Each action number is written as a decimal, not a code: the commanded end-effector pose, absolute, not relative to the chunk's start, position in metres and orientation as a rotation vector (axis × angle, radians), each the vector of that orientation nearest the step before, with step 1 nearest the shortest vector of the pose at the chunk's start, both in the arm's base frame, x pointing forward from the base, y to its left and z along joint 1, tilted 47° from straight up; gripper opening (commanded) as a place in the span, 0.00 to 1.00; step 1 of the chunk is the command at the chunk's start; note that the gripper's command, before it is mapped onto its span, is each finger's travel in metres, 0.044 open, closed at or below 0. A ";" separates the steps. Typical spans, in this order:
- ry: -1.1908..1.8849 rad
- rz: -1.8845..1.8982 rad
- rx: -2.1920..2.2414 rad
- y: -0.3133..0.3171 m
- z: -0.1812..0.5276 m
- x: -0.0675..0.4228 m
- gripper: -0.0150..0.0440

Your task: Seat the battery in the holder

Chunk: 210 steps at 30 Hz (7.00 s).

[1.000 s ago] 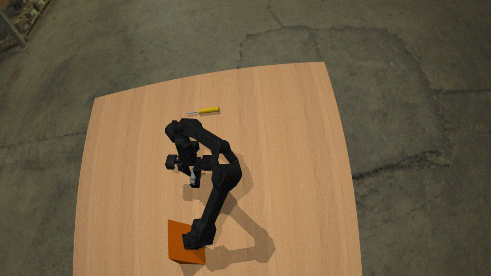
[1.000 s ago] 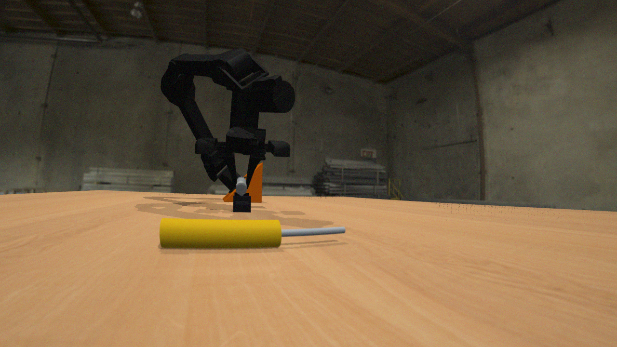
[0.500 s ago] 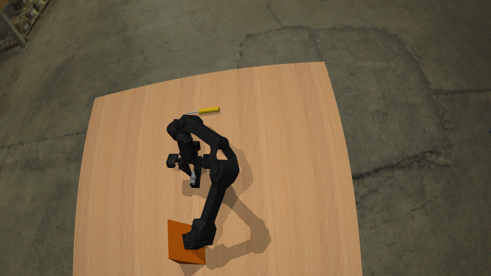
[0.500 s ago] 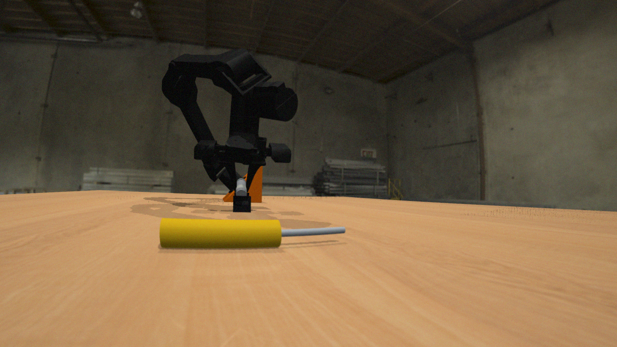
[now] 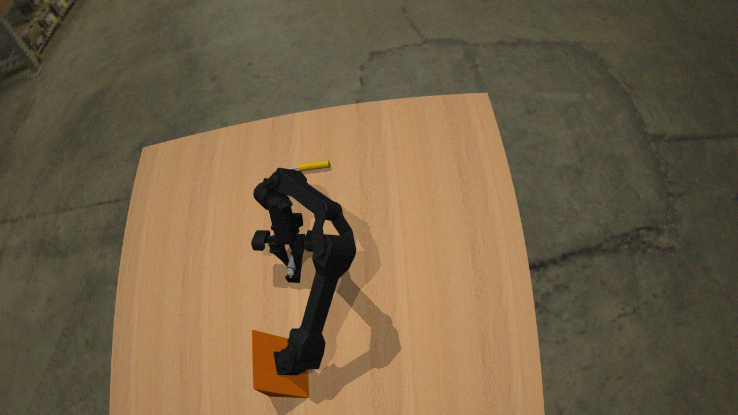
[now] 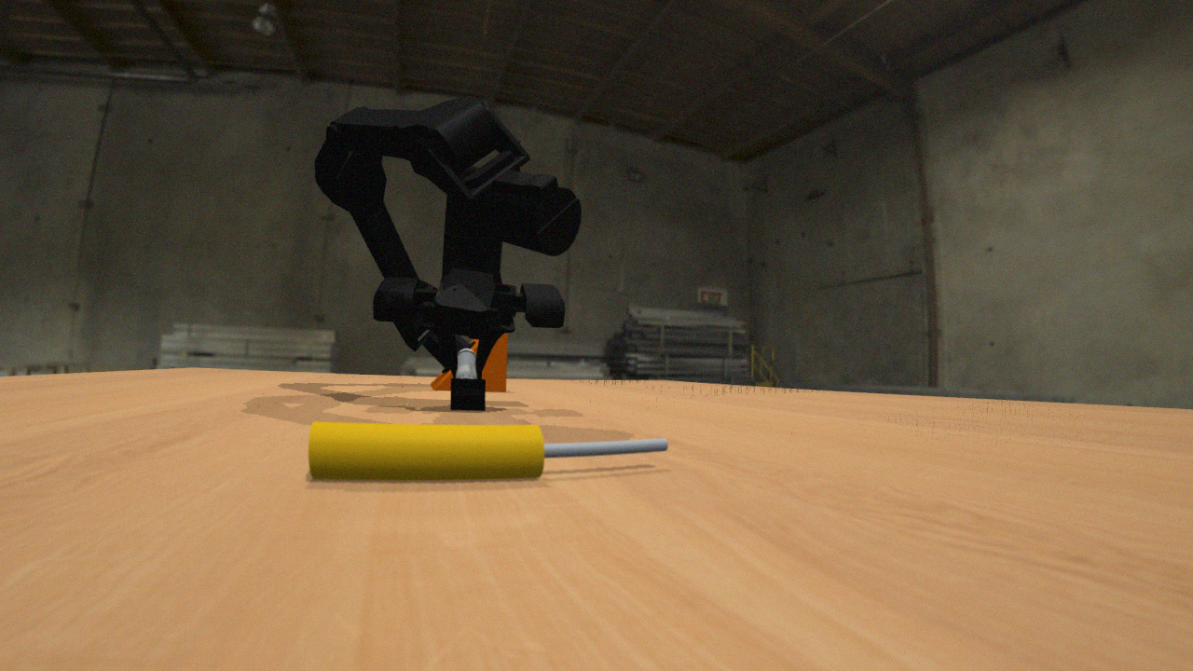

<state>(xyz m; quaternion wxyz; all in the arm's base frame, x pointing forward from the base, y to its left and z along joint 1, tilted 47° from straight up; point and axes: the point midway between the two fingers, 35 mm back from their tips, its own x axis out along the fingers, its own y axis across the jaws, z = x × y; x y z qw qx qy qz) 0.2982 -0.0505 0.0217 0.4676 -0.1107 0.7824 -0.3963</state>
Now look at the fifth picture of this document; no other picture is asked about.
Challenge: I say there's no grey cylindrical battery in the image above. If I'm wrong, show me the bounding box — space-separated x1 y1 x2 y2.
286 255 296 276

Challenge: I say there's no yellow-handled screwdriver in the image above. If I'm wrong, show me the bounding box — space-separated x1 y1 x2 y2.
287 160 330 172

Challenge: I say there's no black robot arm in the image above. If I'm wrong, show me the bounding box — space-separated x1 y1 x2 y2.
253 168 356 376

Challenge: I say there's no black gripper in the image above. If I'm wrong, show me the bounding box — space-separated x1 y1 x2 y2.
251 214 314 267

